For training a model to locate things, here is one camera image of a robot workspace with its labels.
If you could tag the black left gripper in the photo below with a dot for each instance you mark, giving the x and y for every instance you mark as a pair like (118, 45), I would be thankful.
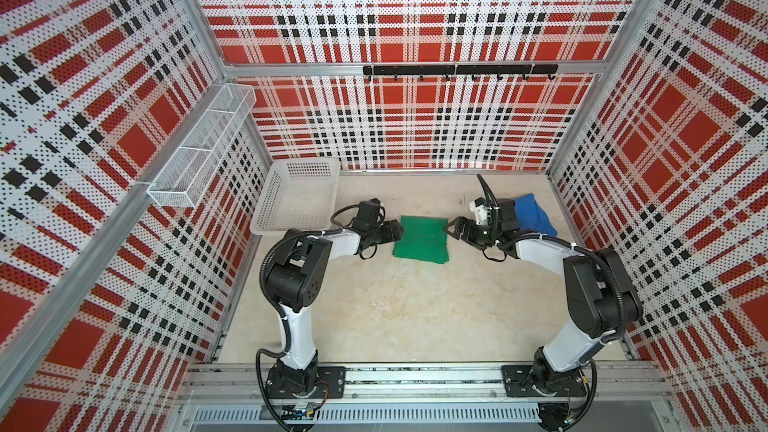
(392, 231)

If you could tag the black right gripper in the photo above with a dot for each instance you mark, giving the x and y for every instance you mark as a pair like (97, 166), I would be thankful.
(468, 236)

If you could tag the green tank top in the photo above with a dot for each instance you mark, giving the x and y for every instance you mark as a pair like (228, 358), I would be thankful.
(423, 239)

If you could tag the blue tank top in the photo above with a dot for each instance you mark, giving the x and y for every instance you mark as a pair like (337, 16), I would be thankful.
(532, 217)

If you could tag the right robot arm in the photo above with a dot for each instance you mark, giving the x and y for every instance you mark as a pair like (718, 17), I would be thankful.
(601, 298)

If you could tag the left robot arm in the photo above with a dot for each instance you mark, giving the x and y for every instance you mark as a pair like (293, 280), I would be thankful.
(293, 270)

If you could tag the white plastic laundry basket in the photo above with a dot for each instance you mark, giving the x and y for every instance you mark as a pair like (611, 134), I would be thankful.
(299, 193)

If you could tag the black wall hook rail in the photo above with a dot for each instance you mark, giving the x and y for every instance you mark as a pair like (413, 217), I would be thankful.
(523, 70)

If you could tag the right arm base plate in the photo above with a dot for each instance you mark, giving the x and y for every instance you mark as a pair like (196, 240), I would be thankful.
(539, 381)

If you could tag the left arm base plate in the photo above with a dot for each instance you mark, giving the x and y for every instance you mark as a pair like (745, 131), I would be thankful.
(316, 382)

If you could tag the white wire wall shelf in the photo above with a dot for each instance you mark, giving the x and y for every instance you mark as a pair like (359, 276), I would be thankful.
(186, 176)

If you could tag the aluminium front rail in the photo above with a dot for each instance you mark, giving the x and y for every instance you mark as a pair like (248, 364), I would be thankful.
(428, 382)

